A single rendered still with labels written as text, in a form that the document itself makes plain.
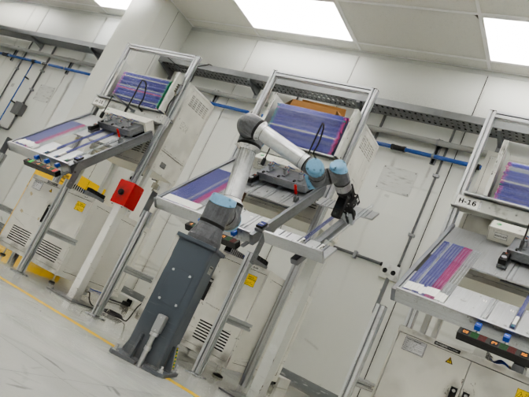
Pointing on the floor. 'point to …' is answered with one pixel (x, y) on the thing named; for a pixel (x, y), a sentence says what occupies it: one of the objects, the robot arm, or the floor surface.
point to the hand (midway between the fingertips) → (349, 223)
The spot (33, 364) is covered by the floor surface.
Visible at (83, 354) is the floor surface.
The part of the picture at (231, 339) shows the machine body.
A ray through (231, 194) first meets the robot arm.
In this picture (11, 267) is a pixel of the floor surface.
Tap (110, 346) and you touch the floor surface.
